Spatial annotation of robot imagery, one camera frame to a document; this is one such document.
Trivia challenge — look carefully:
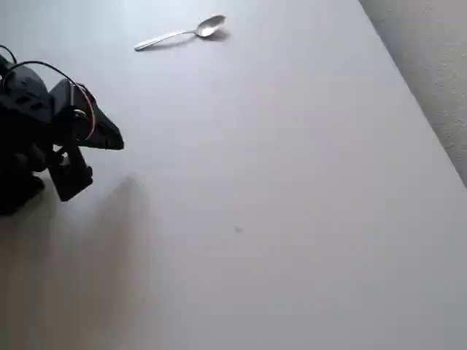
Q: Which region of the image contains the thin black cable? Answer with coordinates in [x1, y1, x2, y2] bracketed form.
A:
[0, 45, 80, 90]

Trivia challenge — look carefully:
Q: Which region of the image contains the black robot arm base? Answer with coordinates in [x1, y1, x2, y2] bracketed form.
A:
[0, 171, 47, 217]

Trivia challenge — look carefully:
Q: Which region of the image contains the red and white wire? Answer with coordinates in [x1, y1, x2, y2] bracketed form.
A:
[72, 82, 98, 140]

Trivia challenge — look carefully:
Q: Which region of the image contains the silver metal spoon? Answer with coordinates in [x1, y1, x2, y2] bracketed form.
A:
[134, 14, 228, 53]

